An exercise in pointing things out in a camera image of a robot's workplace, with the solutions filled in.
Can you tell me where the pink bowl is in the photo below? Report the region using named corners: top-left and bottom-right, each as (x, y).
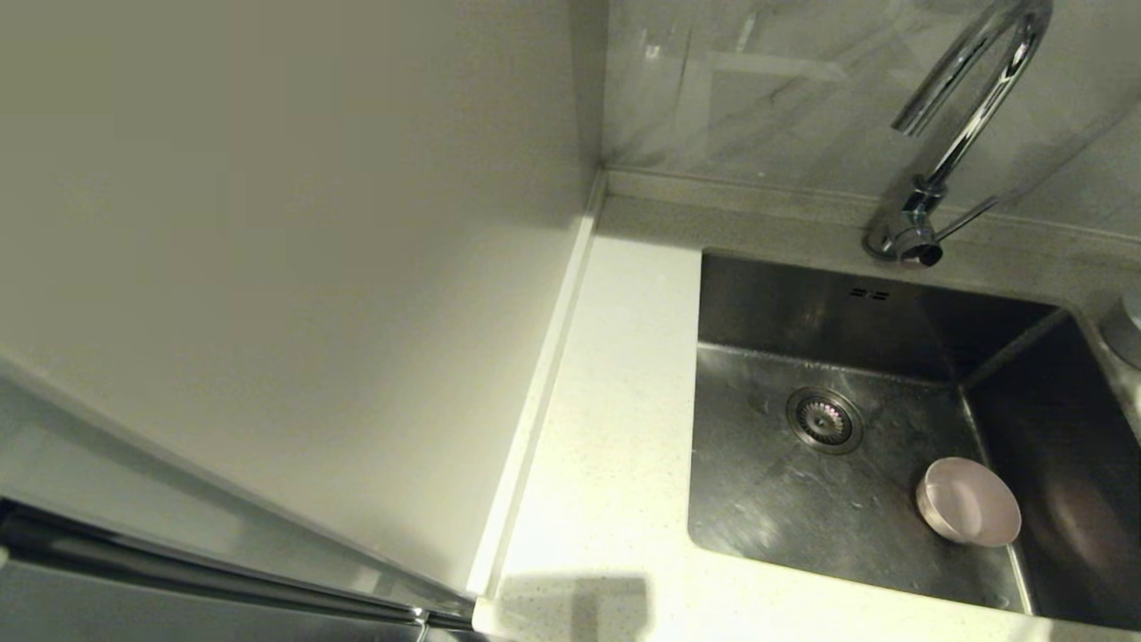
top-left (916, 457), bottom-right (1022, 547)

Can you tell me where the chrome gooseneck faucet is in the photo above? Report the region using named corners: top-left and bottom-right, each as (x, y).
top-left (863, 0), bottom-right (1055, 268)

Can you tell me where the light blue bowl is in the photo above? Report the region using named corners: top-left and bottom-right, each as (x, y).
top-left (1098, 294), bottom-right (1141, 371)

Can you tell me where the stainless steel sink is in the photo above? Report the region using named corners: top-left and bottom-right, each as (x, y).
top-left (686, 250), bottom-right (1141, 632)

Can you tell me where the round metal drain strainer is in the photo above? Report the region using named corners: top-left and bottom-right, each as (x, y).
top-left (786, 385), bottom-right (866, 454)

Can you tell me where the white tall cabinet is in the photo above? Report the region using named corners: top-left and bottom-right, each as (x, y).
top-left (0, 0), bottom-right (609, 616)

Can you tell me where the grey appliance door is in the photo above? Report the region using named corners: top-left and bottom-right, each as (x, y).
top-left (0, 504), bottom-right (482, 642)

